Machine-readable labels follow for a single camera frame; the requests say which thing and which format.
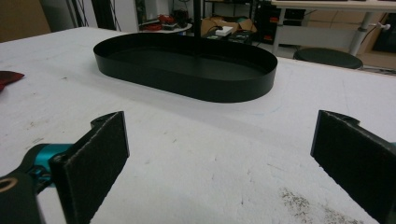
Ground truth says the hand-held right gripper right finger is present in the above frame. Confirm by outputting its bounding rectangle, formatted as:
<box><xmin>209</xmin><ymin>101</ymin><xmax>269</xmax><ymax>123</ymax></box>
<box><xmin>310</xmin><ymin>109</ymin><xmax>396</xmax><ymax>224</ymax></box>

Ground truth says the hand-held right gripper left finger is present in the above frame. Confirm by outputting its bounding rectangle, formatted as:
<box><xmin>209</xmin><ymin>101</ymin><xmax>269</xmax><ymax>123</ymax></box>
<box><xmin>49</xmin><ymin>110</ymin><xmax>131</xmax><ymax>224</ymax></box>

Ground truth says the black oval metal tray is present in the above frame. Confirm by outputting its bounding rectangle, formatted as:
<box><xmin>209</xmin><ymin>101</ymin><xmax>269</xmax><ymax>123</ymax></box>
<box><xmin>92</xmin><ymin>32</ymin><xmax>278</xmax><ymax>104</ymax></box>

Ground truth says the black round stool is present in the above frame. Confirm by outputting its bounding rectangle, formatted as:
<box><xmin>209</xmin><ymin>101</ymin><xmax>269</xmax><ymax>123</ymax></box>
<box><xmin>292</xmin><ymin>47</ymin><xmax>364</xmax><ymax>70</ymax></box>

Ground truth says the red cloth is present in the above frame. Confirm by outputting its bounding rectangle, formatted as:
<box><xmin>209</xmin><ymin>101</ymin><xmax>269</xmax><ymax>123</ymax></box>
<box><xmin>0</xmin><ymin>70</ymin><xmax>25</xmax><ymax>92</ymax></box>

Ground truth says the white desk with metal leg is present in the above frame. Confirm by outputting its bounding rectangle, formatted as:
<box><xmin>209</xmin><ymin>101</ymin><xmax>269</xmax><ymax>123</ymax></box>
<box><xmin>270</xmin><ymin>0</ymin><xmax>396</xmax><ymax>58</ymax></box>

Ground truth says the round white side table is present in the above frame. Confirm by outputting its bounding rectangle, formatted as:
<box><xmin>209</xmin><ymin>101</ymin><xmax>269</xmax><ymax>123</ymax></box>
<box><xmin>138</xmin><ymin>21</ymin><xmax>193</xmax><ymax>34</ymax></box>

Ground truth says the red tool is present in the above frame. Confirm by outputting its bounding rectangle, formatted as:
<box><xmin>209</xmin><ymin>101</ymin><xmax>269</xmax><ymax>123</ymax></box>
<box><xmin>157</xmin><ymin>14</ymin><xmax>176</xmax><ymax>26</ymax></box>

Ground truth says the black vertical pole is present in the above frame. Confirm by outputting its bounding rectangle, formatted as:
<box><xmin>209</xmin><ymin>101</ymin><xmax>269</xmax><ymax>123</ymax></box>
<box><xmin>192</xmin><ymin>0</ymin><xmax>203</xmax><ymax>38</ymax></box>

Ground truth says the white box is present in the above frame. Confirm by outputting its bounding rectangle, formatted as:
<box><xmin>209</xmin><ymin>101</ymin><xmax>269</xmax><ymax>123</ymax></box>
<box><xmin>214</xmin><ymin>25</ymin><xmax>234</xmax><ymax>37</ymax></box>

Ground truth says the cardboard box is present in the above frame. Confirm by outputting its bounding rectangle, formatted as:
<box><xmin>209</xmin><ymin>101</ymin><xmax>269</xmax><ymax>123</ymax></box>
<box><xmin>200</xmin><ymin>16</ymin><xmax>258</xmax><ymax>37</ymax></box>

